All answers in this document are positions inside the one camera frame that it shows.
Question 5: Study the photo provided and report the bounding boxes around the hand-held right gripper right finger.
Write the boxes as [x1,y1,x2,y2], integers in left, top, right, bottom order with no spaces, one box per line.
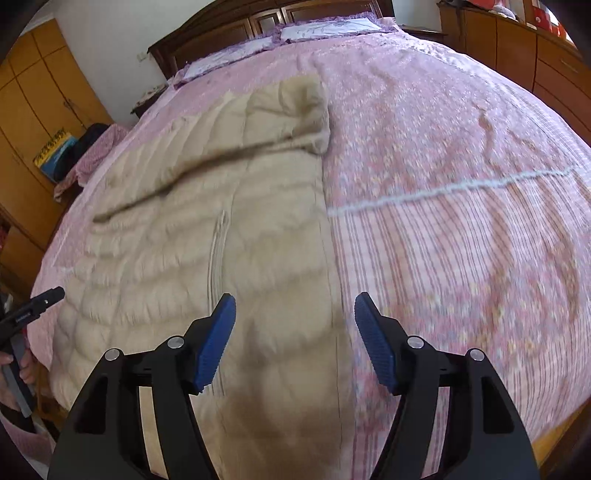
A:
[355,292,541,480]

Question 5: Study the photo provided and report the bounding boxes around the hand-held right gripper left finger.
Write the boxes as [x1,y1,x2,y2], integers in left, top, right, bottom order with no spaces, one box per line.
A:
[47,293,237,480]

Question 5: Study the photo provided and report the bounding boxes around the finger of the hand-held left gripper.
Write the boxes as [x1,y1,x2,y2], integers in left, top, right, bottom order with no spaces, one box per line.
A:
[27,286,66,320]

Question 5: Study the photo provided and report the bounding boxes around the beige puffer jacket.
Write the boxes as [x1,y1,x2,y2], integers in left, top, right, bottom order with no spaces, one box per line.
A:
[48,74,352,480]

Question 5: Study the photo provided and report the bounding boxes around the person's left hand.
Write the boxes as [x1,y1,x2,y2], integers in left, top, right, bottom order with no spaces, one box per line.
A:
[18,353,38,385]

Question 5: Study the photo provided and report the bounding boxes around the dark clothing pile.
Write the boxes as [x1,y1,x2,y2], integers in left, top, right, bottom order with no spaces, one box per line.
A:
[55,123,110,182]

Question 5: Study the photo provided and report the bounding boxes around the pink floral cloth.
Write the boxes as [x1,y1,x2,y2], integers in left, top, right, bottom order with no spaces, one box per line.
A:
[53,124,133,202]

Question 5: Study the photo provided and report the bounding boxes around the yellow wooden wardrobe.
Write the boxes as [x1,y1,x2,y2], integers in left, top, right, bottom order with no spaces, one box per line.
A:
[0,18,115,287]

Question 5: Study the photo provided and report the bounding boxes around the pink floral bedspread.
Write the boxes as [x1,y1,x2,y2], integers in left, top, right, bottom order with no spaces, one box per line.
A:
[28,16,591,480]

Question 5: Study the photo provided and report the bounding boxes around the dark wooden nightstand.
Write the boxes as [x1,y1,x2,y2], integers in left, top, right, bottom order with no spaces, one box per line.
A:
[130,85,170,119]
[401,25,450,45]

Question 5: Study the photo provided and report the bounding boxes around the white pillow with purple frill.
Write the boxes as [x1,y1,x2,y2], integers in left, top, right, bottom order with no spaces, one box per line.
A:
[276,16,399,45]
[173,34,279,87]

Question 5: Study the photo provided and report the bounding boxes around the dark wooden bed headboard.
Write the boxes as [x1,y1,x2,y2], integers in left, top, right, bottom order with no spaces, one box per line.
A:
[148,0,396,78]

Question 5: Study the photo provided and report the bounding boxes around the brown wooden dresser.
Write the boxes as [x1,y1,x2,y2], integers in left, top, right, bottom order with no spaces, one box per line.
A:
[436,0,591,149]

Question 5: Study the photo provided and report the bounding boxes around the red mug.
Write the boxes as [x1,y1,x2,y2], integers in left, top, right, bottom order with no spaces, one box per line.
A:
[531,0,553,31]

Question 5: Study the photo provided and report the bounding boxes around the wooden bed frame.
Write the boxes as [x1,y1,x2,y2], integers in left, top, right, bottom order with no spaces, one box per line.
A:
[530,401,591,477]

